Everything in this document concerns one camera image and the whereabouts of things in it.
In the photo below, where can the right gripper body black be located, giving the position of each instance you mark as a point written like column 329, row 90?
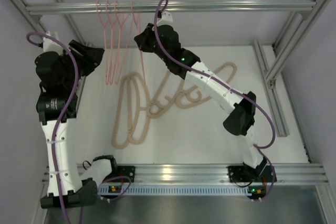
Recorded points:
column 161, row 55

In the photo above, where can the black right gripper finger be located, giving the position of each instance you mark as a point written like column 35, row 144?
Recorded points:
column 141, row 41
column 149, row 31

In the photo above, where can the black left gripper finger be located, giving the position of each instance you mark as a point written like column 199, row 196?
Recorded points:
column 92, row 54
column 87, row 65

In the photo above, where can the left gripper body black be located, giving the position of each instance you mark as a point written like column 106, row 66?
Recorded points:
column 69, row 78

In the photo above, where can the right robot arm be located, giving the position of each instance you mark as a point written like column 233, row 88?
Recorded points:
column 240, row 109

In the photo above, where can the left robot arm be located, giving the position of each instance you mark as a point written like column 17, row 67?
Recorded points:
column 59, row 71

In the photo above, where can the beige hanger right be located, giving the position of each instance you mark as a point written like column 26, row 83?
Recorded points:
column 192, row 97

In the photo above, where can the aluminium left floor rail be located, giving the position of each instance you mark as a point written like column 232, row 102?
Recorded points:
column 81, row 84

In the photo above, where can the aluminium floor rail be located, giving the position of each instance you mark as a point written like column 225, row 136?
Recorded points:
column 281, row 125
column 81, row 84

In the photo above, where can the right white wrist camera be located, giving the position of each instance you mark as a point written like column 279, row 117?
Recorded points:
column 165, row 19

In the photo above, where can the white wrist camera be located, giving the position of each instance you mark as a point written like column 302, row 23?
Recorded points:
column 54, row 45
column 165, row 19

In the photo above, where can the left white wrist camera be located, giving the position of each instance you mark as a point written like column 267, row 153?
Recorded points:
column 54, row 45

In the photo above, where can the aluminium top hanging rail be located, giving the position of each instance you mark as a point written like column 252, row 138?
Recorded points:
column 173, row 6

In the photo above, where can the aluminium right floor rail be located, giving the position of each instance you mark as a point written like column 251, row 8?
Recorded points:
column 281, row 125

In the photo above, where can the blue slotted cable duct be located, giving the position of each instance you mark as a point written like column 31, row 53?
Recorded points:
column 173, row 190

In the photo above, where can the aluminium right frame post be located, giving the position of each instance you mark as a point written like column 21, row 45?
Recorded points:
column 291, row 36

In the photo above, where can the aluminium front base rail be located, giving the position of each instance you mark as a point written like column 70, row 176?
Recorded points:
column 218, row 174

